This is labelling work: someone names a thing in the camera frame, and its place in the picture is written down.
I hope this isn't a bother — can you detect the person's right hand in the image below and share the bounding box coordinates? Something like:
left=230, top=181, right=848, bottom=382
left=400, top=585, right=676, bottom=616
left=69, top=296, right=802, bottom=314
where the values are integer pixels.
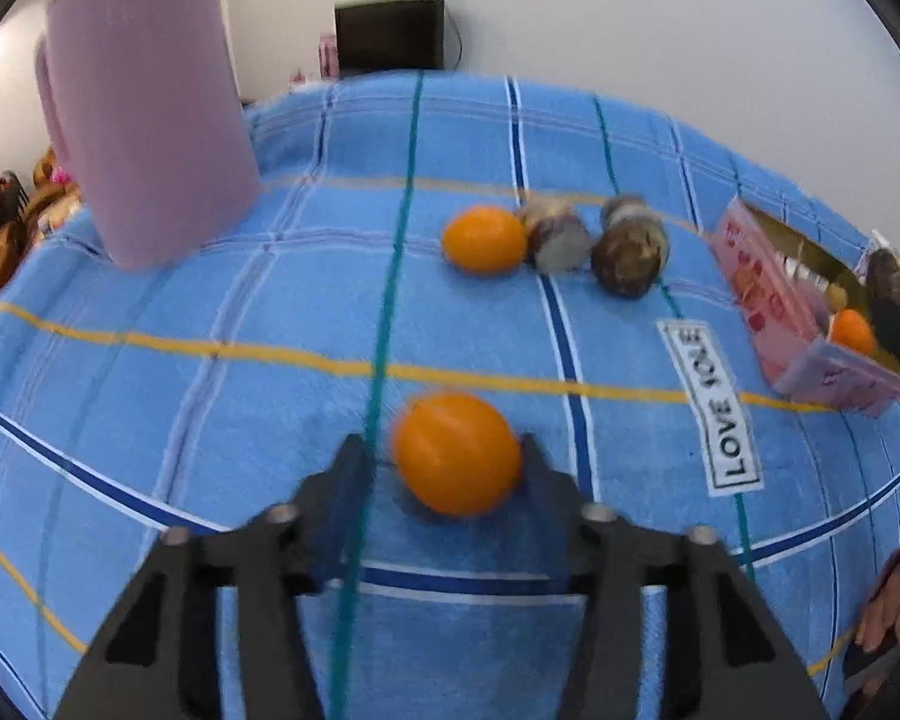
left=844, top=532, right=900, bottom=698

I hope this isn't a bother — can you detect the orange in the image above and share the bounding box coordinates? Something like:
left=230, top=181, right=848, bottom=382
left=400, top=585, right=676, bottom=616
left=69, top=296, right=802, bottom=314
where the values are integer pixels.
left=441, top=205, right=530, bottom=276
left=390, top=390, right=524, bottom=517
left=829, top=307, right=878, bottom=357

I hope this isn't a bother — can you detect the purple sugarcane piece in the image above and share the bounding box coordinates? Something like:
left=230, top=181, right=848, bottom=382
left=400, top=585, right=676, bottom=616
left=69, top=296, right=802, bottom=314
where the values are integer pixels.
left=517, top=196, right=593, bottom=275
left=591, top=195, right=672, bottom=299

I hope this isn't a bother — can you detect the pink tin box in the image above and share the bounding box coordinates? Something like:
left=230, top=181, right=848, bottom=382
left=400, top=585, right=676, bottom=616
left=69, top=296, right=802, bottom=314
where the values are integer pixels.
left=709, top=195, right=900, bottom=417

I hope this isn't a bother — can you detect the orange leather armchair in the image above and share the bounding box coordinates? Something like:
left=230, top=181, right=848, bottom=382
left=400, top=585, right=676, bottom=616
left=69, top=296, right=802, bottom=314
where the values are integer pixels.
left=0, top=150, right=83, bottom=331

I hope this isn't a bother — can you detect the blue checked blanket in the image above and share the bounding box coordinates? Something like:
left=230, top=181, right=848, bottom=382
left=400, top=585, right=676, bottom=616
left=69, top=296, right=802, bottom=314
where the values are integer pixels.
left=0, top=71, right=900, bottom=720

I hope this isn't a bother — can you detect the black television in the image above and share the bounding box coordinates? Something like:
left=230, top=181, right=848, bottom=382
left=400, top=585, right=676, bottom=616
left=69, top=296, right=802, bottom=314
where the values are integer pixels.
left=334, top=0, right=446, bottom=80

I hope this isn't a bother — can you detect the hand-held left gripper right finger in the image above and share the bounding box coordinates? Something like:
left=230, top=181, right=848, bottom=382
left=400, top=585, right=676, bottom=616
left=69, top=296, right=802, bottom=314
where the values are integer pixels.
left=521, top=431, right=830, bottom=720

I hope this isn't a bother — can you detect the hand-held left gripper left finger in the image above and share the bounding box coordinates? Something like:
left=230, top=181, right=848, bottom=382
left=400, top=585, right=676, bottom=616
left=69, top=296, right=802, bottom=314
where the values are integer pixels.
left=52, top=431, right=380, bottom=720

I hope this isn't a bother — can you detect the pink electric kettle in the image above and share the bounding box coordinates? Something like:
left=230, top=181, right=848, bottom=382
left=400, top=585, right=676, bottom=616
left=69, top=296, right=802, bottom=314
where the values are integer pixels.
left=34, top=0, right=262, bottom=271

